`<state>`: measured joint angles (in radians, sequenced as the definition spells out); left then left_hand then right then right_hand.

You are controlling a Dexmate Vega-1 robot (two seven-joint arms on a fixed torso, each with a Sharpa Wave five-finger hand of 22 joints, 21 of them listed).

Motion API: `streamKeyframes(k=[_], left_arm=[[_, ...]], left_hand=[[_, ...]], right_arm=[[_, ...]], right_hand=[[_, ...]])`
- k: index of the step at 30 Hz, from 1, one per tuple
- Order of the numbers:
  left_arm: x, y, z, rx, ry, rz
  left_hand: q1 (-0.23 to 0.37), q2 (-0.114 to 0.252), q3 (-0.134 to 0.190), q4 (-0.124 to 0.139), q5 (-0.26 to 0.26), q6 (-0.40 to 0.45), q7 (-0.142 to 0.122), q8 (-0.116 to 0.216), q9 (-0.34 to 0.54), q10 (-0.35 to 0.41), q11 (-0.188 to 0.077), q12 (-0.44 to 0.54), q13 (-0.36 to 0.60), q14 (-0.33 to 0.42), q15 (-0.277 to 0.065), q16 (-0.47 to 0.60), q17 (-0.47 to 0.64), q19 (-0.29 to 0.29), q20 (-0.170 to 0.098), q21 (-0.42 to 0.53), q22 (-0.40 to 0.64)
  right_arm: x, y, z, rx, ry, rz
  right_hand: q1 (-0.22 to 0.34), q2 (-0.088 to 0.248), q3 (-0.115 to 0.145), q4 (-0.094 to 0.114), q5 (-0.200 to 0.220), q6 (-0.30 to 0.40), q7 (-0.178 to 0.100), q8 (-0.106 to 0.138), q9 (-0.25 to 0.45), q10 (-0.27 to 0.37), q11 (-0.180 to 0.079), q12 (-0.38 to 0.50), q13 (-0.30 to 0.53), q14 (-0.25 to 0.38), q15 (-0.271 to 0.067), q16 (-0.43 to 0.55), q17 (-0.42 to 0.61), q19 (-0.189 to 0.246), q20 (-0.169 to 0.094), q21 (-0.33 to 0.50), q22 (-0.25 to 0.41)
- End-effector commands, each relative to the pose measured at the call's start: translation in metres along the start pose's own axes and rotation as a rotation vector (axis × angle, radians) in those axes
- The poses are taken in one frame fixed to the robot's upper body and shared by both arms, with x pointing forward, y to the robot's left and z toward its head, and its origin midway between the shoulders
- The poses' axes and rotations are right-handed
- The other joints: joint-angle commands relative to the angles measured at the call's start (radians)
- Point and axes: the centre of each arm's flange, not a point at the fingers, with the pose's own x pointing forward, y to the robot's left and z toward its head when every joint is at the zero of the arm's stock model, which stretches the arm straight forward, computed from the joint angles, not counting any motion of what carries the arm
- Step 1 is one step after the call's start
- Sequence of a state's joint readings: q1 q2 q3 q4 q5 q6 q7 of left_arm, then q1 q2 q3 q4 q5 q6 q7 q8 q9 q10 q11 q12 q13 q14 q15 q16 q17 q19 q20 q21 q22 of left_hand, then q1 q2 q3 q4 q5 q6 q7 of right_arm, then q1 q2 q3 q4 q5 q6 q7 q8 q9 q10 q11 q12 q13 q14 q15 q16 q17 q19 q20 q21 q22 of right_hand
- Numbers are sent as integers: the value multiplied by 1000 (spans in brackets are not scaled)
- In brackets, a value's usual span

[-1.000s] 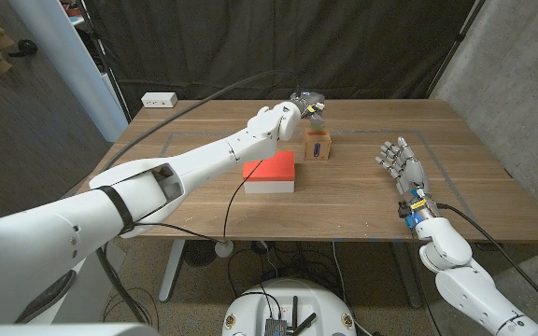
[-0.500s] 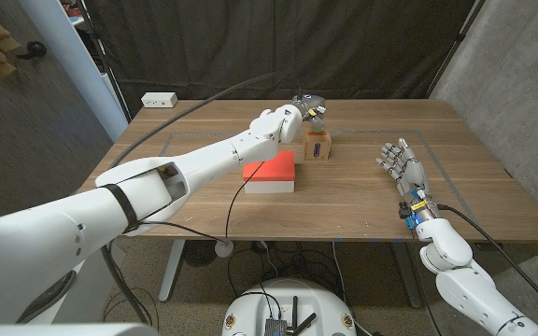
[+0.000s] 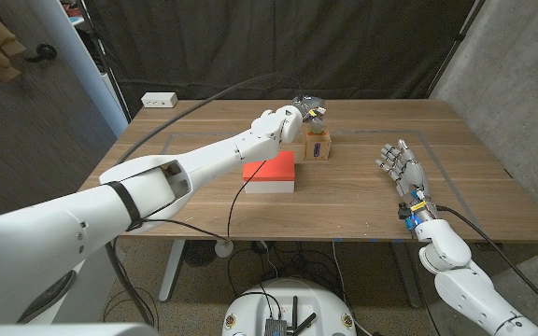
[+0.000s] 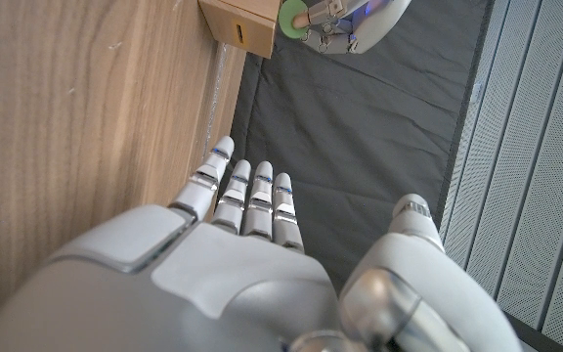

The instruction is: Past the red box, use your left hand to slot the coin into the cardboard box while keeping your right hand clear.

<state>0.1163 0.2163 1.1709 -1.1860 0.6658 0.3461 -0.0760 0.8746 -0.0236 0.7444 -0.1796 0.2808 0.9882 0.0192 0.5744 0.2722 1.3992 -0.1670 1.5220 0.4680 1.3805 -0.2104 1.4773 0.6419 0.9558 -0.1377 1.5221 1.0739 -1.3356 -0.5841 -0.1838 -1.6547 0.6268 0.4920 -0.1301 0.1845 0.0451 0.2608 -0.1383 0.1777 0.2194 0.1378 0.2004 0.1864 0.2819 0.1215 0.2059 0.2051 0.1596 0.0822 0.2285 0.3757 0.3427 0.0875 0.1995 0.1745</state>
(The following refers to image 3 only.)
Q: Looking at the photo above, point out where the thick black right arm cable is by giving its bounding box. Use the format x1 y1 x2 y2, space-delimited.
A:
435 203 538 322

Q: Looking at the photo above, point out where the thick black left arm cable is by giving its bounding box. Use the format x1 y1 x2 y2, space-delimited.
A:
103 72 304 327

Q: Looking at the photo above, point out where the thin black left arm wire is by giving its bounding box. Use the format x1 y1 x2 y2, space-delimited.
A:
140 160 268 242

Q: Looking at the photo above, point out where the black backdrop stand pole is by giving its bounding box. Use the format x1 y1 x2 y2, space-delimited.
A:
425 0 488 100
76 0 133 122

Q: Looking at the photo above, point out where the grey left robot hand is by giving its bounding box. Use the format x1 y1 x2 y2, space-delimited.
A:
291 95 327 135

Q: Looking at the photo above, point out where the white robot torso base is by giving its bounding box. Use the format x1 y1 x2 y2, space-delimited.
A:
221 278 358 336

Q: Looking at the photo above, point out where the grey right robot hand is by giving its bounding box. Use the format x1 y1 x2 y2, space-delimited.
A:
375 138 432 204

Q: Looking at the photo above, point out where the grey electronics module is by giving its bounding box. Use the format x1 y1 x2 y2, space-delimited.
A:
263 317 289 336

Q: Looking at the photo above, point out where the thin black arm wire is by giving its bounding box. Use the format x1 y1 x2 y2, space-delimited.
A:
408 228 443 336
140 160 268 242

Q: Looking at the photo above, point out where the grey table leg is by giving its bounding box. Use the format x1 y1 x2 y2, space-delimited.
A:
389 241 423 310

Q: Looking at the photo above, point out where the small cardboard box with slot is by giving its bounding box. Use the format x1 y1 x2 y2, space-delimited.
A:
303 129 333 161

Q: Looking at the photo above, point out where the thin black right arm wire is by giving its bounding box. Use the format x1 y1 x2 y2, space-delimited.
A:
408 228 443 336

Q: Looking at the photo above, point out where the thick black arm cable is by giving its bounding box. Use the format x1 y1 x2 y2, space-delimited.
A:
435 203 538 322
103 72 304 327

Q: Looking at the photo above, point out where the small black object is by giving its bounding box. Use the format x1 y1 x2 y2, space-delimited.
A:
23 43 58 63

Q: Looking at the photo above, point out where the white round foot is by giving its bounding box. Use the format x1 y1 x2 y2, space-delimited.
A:
214 239 234 259

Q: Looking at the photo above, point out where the white power outlet box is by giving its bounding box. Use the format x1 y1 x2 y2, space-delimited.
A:
140 91 178 109

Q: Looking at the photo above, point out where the small black floor fan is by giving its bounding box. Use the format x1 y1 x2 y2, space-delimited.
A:
183 240 218 268

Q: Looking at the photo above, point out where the red and white box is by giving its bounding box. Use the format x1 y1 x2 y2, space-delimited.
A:
242 150 296 194

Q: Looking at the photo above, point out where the white cabinet panel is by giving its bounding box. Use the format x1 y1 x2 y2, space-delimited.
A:
25 0 130 137

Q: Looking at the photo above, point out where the slanted black antenna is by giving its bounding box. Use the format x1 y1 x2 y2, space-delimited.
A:
291 312 318 336

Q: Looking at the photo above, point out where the black floor cable bundle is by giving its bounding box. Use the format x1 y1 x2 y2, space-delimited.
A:
226 240 345 300

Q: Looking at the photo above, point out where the white table leg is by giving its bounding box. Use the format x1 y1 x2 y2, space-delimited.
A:
159 239 186 303

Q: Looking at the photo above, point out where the black curtain backdrop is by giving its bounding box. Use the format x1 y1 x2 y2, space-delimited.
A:
81 0 478 118

